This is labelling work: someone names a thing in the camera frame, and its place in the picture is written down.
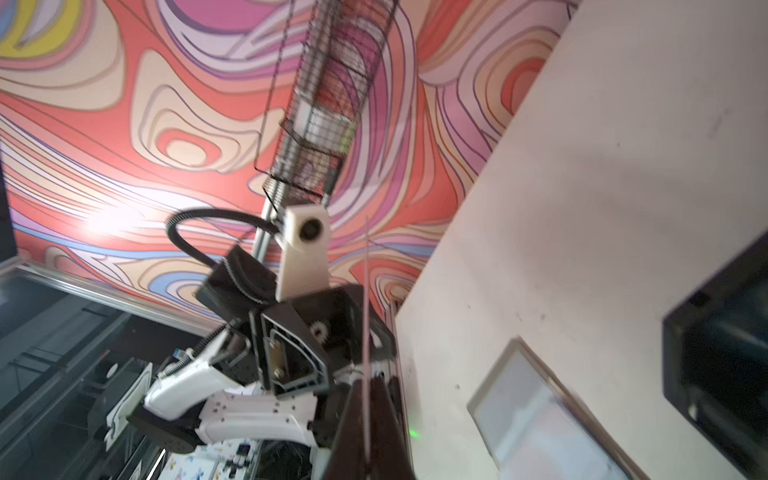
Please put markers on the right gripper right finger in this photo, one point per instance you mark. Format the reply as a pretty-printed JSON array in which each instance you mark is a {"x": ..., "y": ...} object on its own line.
[{"x": 389, "y": 458}]

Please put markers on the black plastic bin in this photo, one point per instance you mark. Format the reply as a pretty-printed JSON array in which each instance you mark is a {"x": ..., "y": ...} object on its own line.
[{"x": 714, "y": 360}]

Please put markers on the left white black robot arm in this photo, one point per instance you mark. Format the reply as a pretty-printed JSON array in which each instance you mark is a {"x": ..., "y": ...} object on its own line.
[{"x": 212, "y": 392}]

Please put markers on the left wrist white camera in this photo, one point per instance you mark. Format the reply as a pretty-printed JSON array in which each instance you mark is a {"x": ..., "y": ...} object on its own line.
[{"x": 304, "y": 263}]

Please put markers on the left black wire basket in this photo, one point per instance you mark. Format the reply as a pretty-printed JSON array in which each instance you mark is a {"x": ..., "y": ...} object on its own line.
[{"x": 333, "y": 49}]

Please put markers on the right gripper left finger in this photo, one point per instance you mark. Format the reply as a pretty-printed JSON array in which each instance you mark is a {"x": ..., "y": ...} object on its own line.
[{"x": 347, "y": 460}]

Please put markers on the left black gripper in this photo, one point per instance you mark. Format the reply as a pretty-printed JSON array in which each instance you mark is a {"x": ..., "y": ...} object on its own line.
[{"x": 301, "y": 343}]

